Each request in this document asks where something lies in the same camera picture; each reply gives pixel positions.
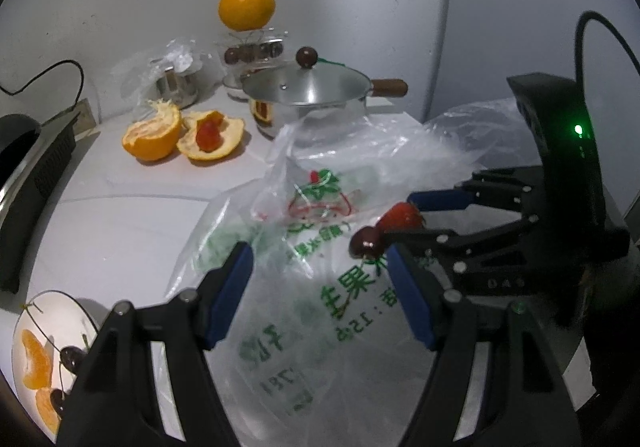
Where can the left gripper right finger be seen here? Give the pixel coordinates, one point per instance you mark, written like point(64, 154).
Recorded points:
point(525, 401)

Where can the orange peel with strawberry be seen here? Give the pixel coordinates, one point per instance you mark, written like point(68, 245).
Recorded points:
point(210, 135)

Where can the whole orange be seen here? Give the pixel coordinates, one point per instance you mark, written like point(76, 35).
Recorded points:
point(246, 15)

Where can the white round plate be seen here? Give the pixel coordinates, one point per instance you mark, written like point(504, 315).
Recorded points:
point(49, 322)

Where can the clear plastic bag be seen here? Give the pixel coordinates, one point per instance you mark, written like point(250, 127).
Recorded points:
point(319, 352)

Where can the tangerine segment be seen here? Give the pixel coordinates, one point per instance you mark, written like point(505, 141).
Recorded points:
point(46, 411)
point(38, 371)

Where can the black wok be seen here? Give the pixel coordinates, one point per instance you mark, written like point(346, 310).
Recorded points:
point(18, 133)

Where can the peeled orange half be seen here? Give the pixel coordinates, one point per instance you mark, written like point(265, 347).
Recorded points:
point(154, 139)

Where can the strawberry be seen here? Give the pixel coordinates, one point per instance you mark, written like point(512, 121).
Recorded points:
point(402, 216)

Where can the steel pot with lid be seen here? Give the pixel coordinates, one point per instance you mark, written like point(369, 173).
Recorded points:
point(309, 85)

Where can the bagged steel cups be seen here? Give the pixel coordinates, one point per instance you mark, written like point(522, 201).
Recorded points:
point(180, 71)

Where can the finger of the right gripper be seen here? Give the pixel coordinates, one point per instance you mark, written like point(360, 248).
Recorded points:
point(425, 239)
point(441, 200)

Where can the glass container with fruit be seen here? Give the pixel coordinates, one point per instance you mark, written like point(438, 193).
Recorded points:
point(243, 53)

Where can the induction cooker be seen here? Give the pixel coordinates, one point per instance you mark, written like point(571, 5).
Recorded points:
point(27, 192)

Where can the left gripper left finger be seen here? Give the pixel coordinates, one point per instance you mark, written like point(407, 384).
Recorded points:
point(113, 401)

